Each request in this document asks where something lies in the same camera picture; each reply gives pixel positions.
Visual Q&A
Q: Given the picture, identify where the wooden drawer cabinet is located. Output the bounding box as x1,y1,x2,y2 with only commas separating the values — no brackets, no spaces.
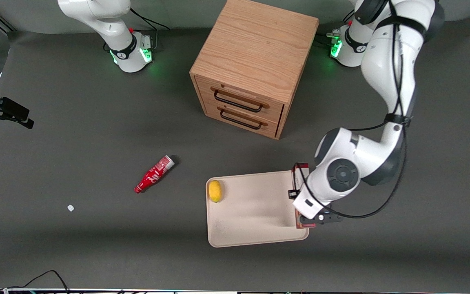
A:
189,0,320,140

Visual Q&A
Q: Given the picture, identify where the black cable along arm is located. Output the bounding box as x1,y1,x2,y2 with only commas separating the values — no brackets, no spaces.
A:
288,0,409,219

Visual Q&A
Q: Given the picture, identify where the thin black cable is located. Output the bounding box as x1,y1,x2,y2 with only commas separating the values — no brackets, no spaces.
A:
0,270,70,293

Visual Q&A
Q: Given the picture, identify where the cream plastic tray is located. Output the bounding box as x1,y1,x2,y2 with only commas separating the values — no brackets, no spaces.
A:
206,170,310,248

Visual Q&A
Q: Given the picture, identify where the black metal drawer handle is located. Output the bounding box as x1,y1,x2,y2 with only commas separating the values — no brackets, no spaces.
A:
220,109,262,130
214,90,263,113

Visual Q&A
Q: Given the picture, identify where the yellow lemon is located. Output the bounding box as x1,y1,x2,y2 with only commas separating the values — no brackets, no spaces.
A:
208,180,223,203

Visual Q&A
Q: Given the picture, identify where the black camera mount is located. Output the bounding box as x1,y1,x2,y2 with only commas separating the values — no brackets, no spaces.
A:
0,73,35,130

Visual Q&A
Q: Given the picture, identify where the black base cable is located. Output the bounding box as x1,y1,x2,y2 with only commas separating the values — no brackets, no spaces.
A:
130,7,171,31

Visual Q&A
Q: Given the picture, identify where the red cola bottle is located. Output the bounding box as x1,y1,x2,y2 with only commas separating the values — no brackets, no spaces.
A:
134,155,175,194

